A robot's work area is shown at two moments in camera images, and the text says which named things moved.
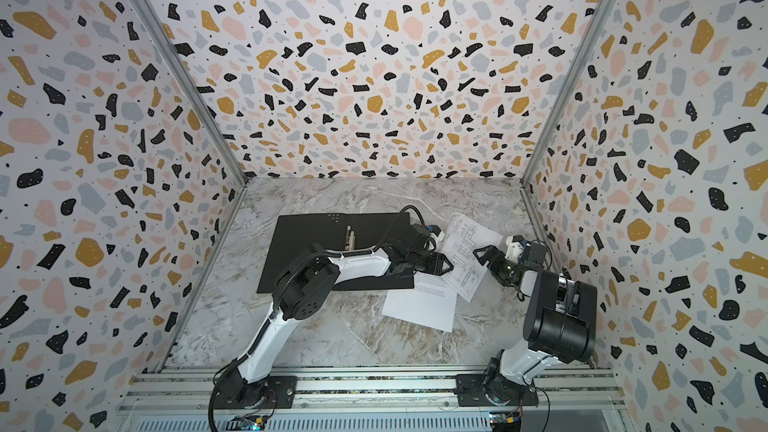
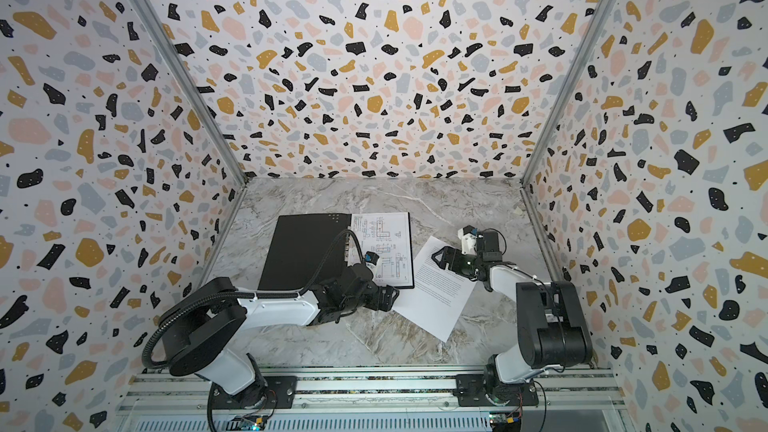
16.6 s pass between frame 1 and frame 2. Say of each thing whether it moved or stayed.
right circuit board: stayed
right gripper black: moved
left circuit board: stayed
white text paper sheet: stayed
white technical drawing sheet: moved
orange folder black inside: stayed
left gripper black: moved
